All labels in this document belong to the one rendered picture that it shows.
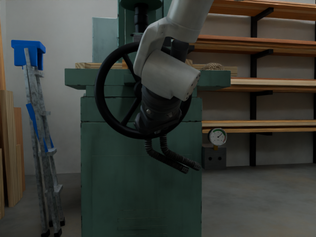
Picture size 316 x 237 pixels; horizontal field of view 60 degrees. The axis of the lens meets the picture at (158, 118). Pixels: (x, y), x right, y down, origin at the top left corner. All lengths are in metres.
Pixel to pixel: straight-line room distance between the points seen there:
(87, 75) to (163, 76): 0.53
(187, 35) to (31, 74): 1.36
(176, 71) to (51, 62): 3.07
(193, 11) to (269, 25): 3.80
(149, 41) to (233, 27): 3.51
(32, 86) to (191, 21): 1.37
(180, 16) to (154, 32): 0.06
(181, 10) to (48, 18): 3.22
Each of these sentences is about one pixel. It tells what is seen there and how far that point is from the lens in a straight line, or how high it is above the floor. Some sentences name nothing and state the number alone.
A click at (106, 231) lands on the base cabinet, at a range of 1.08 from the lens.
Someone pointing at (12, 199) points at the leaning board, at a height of 0.06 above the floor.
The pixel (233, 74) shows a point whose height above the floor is 0.91.
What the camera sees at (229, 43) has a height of 1.53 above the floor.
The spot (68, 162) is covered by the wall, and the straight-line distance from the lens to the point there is 3.51.
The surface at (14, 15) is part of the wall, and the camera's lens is 3.73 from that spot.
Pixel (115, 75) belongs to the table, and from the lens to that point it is 1.00.
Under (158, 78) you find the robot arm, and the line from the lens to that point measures 0.52.
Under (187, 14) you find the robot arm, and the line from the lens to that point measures 0.48.
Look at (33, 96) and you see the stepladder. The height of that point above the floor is 0.84.
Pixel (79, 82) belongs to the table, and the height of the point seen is 0.85.
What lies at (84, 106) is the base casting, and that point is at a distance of 1.00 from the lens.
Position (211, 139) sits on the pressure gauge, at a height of 0.65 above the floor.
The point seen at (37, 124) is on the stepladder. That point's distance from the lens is 1.73.
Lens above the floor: 0.75
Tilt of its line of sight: 2 degrees down
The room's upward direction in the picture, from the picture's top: straight up
